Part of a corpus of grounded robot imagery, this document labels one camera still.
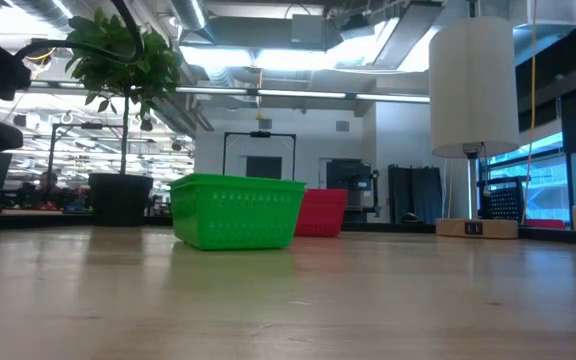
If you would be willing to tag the green plastic slotted basket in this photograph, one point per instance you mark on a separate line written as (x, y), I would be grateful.
(238, 220)
(238, 177)

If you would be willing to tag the person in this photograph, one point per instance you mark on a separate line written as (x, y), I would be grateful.
(48, 185)

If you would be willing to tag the green potted plant black pot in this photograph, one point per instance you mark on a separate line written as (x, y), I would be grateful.
(118, 200)

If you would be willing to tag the linear ceiling light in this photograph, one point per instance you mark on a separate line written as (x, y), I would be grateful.
(298, 93)

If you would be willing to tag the black equipment cart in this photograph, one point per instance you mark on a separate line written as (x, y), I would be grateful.
(348, 175)

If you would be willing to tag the dark folding screen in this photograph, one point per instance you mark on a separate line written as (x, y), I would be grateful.
(413, 195)

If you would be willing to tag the white shade wooden base lamp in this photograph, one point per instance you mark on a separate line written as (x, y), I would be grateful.
(473, 85)

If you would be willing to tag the flat red object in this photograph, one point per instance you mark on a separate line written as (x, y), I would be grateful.
(545, 224)

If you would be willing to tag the black camera gantry frame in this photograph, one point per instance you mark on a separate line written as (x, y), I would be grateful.
(90, 125)
(259, 134)

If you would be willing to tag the black aluminium table frame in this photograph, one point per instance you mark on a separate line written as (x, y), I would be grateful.
(388, 227)

